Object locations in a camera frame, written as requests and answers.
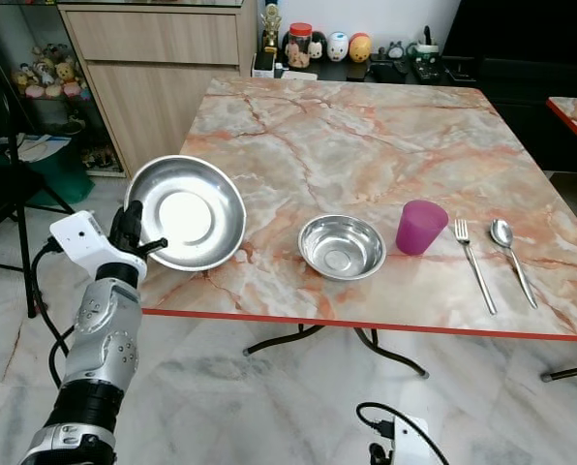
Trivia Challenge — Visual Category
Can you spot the green bin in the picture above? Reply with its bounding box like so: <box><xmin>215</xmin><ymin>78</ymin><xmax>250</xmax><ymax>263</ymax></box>
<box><xmin>0</xmin><ymin>134</ymin><xmax>96</xmax><ymax>206</ymax></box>

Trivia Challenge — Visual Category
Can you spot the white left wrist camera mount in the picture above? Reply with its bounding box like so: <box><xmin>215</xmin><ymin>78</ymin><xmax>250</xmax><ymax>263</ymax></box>
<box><xmin>49</xmin><ymin>211</ymin><xmax>146</xmax><ymax>280</ymax></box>

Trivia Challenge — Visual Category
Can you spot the wooden drawer cabinet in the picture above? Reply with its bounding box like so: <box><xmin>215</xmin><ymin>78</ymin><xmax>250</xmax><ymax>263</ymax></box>
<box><xmin>56</xmin><ymin>0</ymin><xmax>256</xmax><ymax>178</ymax></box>

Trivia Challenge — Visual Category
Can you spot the purple plastic cup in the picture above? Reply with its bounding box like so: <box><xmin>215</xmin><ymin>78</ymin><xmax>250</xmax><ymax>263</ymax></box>
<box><xmin>396</xmin><ymin>200</ymin><xmax>450</xmax><ymax>256</ymax></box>

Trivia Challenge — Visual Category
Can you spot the orange egg figure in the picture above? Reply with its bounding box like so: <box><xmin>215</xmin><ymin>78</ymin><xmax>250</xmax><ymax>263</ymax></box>
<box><xmin>349</xmin><ymin>33</ymin><xmax>373</xmax><ymax>64</ymax></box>

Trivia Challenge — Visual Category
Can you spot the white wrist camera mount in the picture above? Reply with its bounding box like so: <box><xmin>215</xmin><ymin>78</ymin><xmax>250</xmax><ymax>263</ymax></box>
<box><xmin>49</xmin><ymin>211</ymin><xmax>146</xmax><ymax>280</ymax></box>
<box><xmin>391</xmin><ymin>417</ymin><xmax>433</xmax><ymax>465</ymax></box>

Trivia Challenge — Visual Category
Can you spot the shallow steel plate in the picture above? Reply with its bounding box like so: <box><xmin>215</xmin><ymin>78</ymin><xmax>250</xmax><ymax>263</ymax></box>
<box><xmin>131</xmin><ymin>155</ymin><xmax>247</xmax><ymax>272</ymax></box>

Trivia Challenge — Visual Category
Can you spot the white egg figure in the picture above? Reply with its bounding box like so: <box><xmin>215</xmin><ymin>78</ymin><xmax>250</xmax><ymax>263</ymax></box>
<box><xmin>327</xmin><ymin>32</ymin><xmax>350</xmax><ymax>63</ymax></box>

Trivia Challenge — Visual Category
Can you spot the black television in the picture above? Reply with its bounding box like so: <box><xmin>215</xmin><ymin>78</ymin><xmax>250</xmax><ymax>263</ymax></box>
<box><xmin>443</xmin><ymin>0</ymin><xmax>577</xmax><ymax>67</ymax></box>

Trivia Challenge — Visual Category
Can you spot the small steel bowl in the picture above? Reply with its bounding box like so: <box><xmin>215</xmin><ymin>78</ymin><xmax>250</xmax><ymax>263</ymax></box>
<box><xmin>298</xmin><ymin>214</ymin><xmax>387</xmax><ymax>282</ymax></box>

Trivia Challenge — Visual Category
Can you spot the marble folding table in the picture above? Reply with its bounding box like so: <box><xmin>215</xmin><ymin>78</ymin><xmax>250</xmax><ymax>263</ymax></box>
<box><xmin>141</xmin><ymin>76</ymin><xmax>577</xmax><ymax>382</ymax></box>

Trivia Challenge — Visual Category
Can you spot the steel spoon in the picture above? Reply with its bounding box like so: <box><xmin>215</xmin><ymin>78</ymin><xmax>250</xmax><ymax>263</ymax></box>
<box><xmin>490</xmin><ymin>219</ymin><xmax>539</xmax><ymax>310</ymax></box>

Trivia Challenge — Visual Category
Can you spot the glass display shelf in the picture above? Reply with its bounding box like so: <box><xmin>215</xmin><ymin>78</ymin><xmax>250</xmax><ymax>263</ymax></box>
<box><xmin>0</xmin><ymin>0</ymin><xmax>125</xmax><ymax>178</ymax></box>

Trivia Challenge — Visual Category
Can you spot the green mug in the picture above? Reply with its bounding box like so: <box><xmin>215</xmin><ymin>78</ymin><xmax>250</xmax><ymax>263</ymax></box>
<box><xmin>414</xmin><ymin>26</ymin><xmax>442</xmax><ymax>66</ymax></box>

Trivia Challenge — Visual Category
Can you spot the steel fork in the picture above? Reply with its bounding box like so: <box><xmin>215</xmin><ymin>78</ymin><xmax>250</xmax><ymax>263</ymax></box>
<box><xmin>454</xmin><ymin>219</ymin><xmax>499</xmax><ymax>316</ymax></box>

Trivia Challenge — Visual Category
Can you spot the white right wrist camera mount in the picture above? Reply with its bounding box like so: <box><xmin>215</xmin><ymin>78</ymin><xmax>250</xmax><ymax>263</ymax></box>
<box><xmin>391</xmin><ymin>417</ymin><xmax>433</xmax><ymax>465</ymax></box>

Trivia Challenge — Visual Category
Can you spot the red lid jar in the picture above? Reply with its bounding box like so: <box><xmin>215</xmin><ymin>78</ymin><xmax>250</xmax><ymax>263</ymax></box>
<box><xmin>286</xmin><ymin>22</ymin><xmax>314</xmax><ymax>69</ymax></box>

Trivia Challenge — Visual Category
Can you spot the gold trophy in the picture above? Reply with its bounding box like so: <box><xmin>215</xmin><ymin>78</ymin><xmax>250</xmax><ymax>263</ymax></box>
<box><xmin>261</xmin><ymin>3</ymin><xmax>284</xmax><ymax>57</ymax></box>

